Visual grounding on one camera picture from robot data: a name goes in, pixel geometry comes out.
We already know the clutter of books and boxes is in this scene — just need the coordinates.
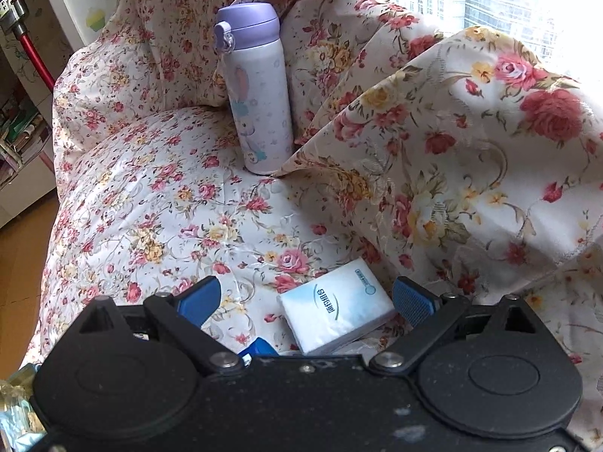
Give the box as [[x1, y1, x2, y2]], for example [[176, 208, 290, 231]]
[[0, 94, 48, 184]]

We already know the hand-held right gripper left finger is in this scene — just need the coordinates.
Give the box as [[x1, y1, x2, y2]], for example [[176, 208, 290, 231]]
[[66, 277, 246, 373]]

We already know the small-flower floral sofa cover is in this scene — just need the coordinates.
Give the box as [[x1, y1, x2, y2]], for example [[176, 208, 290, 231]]
[[21, 0, 410, 368]]

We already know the small white tissue pack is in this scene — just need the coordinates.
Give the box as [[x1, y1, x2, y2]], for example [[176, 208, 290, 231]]
[[278, 258, 397, 356]]

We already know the white cupboard with stickers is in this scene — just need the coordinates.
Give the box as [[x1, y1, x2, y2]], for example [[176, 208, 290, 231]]
[[35, 0, 133, 52]]

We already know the white low cabinet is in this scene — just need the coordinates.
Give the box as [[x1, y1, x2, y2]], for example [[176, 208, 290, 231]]
[[0, 136, 57, 229]]

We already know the red vacuum cleaner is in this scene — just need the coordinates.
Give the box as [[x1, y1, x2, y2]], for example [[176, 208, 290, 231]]
[[0, 0, 55, 92]]

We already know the window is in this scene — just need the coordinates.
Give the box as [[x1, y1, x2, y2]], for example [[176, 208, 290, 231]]
[[377, 0, 603, 81]]

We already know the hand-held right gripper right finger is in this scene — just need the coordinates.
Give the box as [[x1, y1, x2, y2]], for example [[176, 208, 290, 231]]
[[370, 277, 538, 373]]

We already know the teal tin tray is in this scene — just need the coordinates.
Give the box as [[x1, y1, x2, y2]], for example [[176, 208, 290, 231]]
[[0, 362, 45, 438]]

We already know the purple white thermos bottle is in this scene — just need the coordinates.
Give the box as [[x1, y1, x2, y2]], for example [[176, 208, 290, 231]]
[[214, 2, 294, 176]]

